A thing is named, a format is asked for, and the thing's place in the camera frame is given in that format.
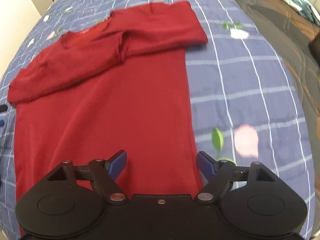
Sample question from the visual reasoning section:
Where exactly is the dark patterned bed mattress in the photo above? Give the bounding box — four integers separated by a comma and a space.
215, 0, 320, 205

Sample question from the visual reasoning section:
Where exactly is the red knit sweater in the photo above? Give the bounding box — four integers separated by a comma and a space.
7, 1, 208, 198

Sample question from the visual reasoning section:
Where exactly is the blue plaid floral quilt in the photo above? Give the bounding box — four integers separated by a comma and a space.
1, 0, 316, 239

